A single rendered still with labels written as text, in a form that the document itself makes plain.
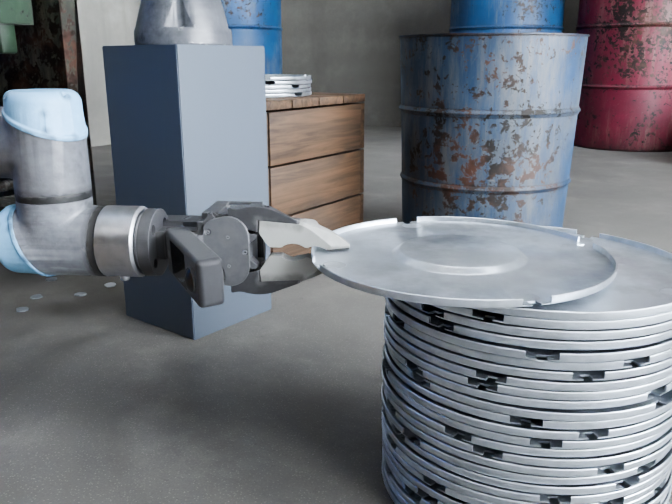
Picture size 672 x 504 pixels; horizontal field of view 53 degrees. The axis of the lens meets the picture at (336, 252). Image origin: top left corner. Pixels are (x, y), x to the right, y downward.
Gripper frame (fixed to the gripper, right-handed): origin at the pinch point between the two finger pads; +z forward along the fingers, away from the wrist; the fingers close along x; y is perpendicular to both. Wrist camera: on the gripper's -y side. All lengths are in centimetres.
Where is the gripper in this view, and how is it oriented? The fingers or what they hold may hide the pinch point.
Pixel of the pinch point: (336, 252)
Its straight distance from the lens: 67.8
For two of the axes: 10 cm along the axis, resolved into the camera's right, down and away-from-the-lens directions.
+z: 10.0, 0.2, -0.8
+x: 0.0, 9.6, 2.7
